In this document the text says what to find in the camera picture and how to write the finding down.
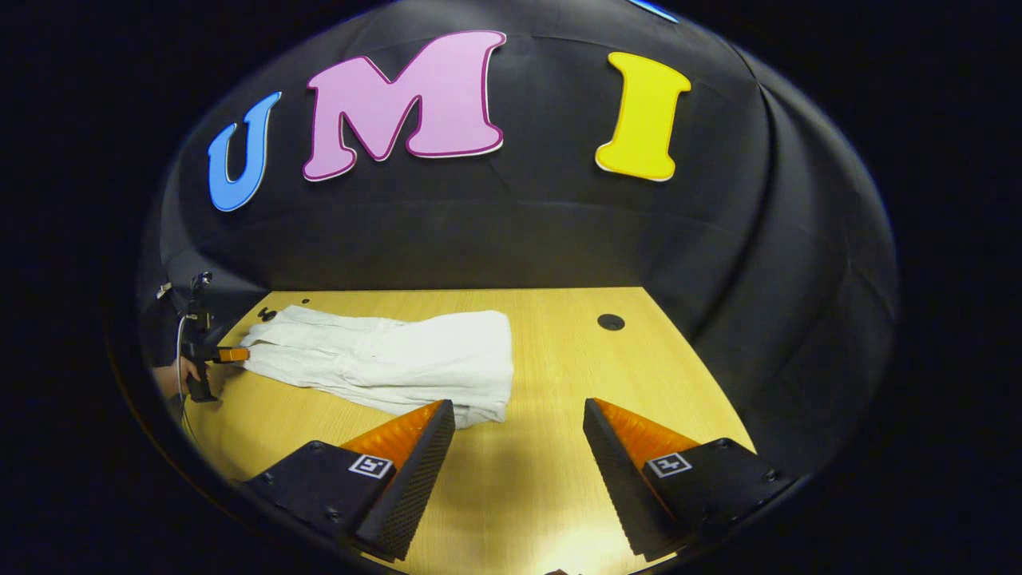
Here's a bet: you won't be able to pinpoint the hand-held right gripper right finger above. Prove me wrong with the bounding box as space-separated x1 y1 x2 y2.
582 398 799 561

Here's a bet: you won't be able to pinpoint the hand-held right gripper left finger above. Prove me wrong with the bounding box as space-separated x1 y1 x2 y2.
240 399 457 561

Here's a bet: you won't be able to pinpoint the white jeans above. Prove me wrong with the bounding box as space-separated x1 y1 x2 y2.
240 305 514 430

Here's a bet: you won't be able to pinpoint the black backdrop cloth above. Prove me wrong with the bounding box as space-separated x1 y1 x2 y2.
140 0 901 480

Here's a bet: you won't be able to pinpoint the white cable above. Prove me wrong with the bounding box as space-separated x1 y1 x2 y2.
174 313 200 448

